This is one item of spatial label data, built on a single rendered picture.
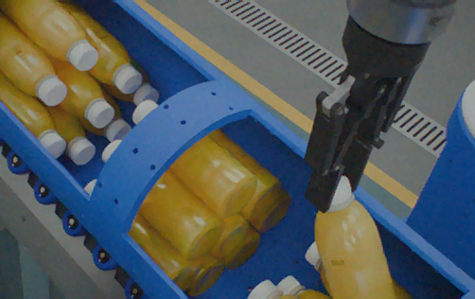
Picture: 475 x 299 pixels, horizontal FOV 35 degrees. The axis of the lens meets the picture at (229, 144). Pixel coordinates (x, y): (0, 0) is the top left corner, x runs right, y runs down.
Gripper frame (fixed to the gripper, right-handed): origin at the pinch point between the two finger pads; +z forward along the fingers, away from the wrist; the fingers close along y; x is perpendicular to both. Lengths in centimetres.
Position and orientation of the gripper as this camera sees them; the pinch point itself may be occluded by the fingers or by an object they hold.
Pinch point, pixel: (337, 173)
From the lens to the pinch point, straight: 79.5
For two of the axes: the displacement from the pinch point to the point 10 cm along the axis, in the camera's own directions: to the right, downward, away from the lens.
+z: -1.4, 6.8, 7.2
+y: 7.2, -4.3, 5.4
